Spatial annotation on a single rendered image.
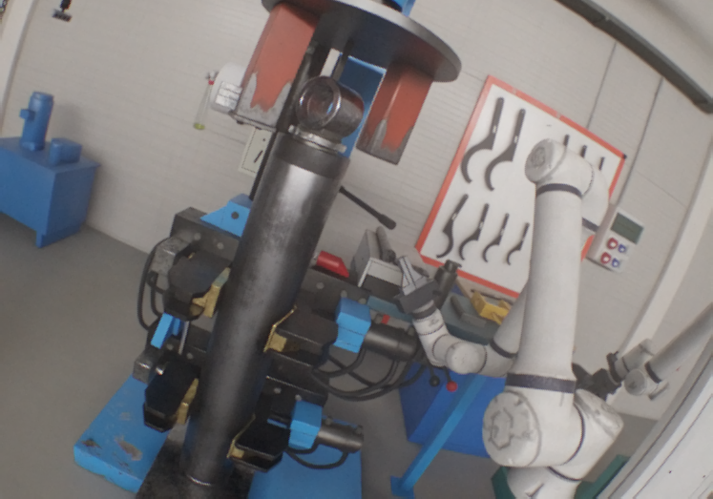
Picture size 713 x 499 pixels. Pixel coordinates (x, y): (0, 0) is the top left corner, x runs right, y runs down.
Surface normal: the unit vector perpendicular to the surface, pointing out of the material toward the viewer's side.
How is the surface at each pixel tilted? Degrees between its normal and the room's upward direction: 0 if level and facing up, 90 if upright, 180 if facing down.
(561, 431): 58
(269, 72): 90
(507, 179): 90
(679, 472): 90
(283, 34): 90
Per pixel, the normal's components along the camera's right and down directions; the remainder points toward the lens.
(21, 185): 0.01, 0.23
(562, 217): -0.24, -0.37
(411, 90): 0.41, 0.36
